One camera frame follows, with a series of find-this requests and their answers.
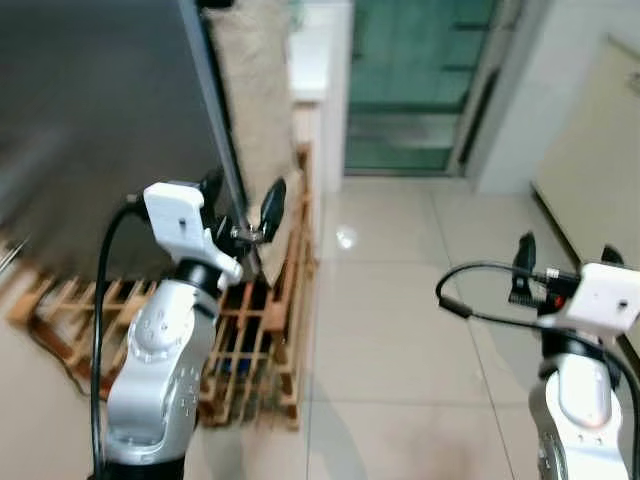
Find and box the small steel fridge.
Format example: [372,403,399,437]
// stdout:
[0,0,251,286]

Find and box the beige cloth fridge cover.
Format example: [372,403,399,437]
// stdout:
[205,0,301,276]

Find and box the wooden slatted rack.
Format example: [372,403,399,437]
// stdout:
[5,143,319,433]

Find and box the cream tall cabinet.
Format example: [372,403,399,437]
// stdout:
[530,33,640,269]

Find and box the white counter unit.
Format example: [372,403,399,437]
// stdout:
[288,0,353,181]

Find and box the green glass door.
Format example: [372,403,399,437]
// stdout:
[343,0,501,178]

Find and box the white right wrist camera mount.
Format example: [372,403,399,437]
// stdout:
[548,262,640,336]

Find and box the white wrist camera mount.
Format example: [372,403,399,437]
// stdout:
[548,262,640,336]
[143,182,244,288]

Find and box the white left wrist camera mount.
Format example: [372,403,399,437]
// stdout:
[143,182,244,288]

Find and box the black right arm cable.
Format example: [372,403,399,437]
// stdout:
[437,262,640,451]

